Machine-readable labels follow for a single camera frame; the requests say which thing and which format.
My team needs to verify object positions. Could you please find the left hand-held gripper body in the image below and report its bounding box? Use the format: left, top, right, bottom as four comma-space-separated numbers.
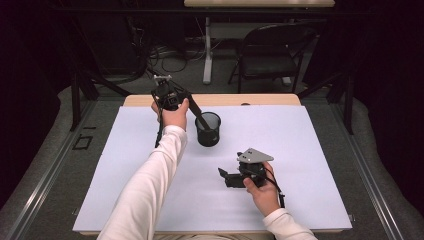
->
150, 74, 188, 112

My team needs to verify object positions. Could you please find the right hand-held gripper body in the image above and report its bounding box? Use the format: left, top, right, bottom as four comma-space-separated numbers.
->
225, 147, 275, 190

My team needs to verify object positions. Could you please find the dark brown handled comb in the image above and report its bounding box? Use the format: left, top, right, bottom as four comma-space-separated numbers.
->
191, 103, 212, 131

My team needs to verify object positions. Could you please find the black mesh pen cup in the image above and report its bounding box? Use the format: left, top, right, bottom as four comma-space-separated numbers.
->
194, 111, 222, 148

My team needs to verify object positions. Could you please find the person's left hand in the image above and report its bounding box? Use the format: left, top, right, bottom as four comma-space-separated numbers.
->
150, 98, 190, 132

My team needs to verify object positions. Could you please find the person's right hand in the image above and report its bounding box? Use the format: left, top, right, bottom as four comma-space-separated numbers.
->
242, 161, 282, 218

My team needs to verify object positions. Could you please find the light wooden table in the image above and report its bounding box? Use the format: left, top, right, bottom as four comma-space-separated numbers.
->
79, 93, 344, 236

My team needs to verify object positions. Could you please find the white board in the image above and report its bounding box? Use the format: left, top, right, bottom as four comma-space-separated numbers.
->
72, 104, 353, 233

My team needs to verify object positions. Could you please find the black folding chair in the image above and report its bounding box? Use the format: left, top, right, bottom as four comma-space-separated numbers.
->
227, 22, 318, 94

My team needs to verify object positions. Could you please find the tan background desk top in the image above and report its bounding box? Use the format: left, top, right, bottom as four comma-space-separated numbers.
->
183, 0, 336, 8

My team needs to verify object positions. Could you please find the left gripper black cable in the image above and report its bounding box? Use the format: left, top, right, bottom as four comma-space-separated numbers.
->
154, 108, 165, 149

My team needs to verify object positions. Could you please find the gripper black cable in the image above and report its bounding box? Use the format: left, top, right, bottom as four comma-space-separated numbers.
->
154, 108, 165, 149
264, 166, 287, 209

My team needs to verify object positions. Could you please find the bundle of floor cables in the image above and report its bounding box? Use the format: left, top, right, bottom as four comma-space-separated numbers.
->
131, 16, 208, 76

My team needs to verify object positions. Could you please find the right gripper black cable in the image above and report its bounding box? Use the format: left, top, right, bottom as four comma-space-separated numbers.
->
264, 166, 287, 209

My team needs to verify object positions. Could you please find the black diagonal frame brace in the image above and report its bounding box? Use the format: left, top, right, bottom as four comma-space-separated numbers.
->
298, 73, 345, 99
83, 71, 132, 98

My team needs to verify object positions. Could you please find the black frame post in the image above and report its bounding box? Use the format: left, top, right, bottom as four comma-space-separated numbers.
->
69, 71, 83, 133

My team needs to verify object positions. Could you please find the aluminium floor rail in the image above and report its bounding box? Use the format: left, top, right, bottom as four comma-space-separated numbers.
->
328, 99, 406, 240
6, 99, 98, 240

